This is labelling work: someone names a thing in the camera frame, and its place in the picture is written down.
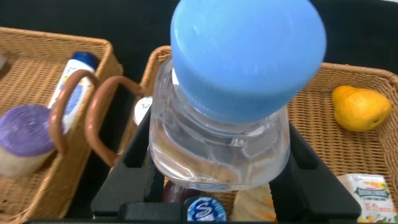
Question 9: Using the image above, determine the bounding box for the dark blue lid bottle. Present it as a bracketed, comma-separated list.
[183, 195, 228, 222]

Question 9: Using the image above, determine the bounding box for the white chewing gum pouch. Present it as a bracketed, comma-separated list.
[337, 173, 398, 223]

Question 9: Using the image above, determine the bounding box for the wicker basket holding toiletries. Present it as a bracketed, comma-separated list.
[0, 26, 124, 224]

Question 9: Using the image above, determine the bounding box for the yellow toy pear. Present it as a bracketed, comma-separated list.
[331, 85, 392, 133]

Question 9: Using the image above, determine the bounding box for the white bottle purple cap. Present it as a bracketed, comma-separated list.
[0, 105, 60, 180]

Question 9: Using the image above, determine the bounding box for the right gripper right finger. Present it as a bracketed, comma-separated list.
[269, 123, 363, 222]

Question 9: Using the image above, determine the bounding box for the wicker basket holding food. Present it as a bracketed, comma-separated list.
[84, 45, 398, 224]

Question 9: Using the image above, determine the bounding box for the black table cloth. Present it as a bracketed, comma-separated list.
[0, 0, 398, 218]

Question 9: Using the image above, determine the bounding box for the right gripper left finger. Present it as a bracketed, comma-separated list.
[91, 108, 187, 222]

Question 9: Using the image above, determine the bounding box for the white milk drink bottle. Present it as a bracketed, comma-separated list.
[132, 95, 154, 127]

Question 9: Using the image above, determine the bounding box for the white bottle blue cap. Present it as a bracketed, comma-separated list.
[46, 51, 101, 134]

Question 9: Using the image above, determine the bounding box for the clear water bottle blue cap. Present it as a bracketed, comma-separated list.
[148, 0, 328, 192]

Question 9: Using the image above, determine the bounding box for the purple toy eggplant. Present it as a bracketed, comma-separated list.
[161, 180, 193, 205]

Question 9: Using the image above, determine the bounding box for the striped spiral bread roll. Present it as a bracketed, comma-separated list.
[229, 183, 277, 222]

